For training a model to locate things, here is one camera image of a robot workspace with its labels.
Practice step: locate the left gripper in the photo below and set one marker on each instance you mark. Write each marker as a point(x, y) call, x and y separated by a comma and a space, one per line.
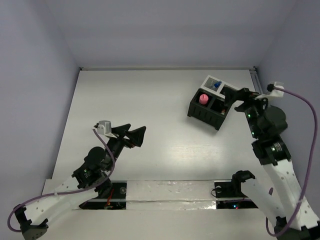
point(122, 139)

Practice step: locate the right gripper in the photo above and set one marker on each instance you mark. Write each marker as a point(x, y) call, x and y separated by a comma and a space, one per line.
point(243, 94)

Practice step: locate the blue cap black highlighter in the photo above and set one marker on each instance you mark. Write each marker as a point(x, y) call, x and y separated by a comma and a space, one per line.
point(217, 84)

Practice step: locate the pink cap black highlighter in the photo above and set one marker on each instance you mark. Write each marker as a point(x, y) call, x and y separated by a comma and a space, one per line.
point(203, 99)

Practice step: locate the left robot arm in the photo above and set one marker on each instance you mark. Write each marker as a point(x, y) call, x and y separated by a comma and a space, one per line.
point(89, 181)

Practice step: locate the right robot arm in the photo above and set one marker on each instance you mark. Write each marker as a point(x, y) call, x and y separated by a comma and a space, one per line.
point(290, 217)

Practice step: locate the black slotted organizer box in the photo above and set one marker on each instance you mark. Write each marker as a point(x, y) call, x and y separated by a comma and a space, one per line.
point(209, 113)

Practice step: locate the white organizer box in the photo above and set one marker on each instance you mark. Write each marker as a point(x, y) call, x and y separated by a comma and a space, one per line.
point(208, 86)

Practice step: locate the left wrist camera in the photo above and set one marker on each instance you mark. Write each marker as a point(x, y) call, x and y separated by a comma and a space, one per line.
point(103, 127)

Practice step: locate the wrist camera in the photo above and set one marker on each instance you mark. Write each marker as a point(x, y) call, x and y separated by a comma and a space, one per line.
point(103, 127)
point(275, 91)

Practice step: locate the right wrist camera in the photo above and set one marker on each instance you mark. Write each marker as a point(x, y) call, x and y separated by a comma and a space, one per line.
point(275, 91)

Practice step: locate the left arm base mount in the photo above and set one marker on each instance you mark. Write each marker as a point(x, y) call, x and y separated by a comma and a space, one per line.
point(113, 198)

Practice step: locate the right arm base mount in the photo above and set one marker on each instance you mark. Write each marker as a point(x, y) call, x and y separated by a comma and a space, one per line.
point(228, 193)

